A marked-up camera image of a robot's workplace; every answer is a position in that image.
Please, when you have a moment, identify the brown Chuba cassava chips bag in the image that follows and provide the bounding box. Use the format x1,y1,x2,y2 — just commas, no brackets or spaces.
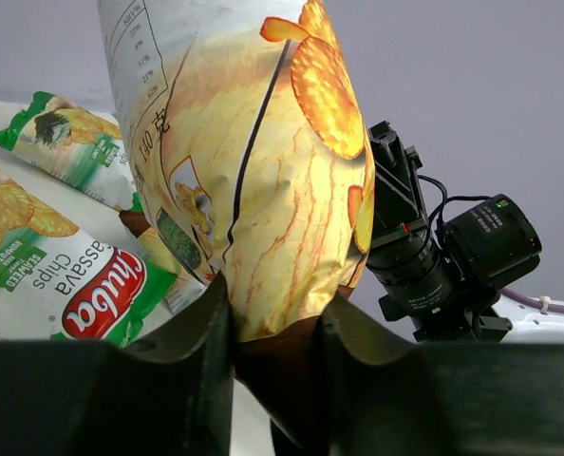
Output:
98,1,374,455

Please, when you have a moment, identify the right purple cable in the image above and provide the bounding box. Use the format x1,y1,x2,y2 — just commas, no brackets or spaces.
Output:
499,287,564,314

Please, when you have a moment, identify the green Chuba bag far right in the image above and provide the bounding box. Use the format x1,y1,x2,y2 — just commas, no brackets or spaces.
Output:
0,91,141,211

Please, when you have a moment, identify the green chuba bag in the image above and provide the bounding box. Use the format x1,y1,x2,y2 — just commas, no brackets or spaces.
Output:
0,169,176,347
0,91,141,211

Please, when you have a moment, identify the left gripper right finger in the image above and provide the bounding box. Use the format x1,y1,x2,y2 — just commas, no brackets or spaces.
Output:
318,298,564,455

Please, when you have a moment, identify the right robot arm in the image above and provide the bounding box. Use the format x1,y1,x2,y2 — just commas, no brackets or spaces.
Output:
367,122,564,343

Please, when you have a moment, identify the green Chuba bag middle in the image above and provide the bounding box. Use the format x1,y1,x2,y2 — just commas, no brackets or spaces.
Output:
0,169,176,347

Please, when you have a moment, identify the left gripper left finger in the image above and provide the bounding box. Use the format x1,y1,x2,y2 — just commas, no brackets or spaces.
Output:
0,277,233,455

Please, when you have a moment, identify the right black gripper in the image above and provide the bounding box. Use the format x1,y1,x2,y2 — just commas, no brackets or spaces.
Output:
367,121,454,318

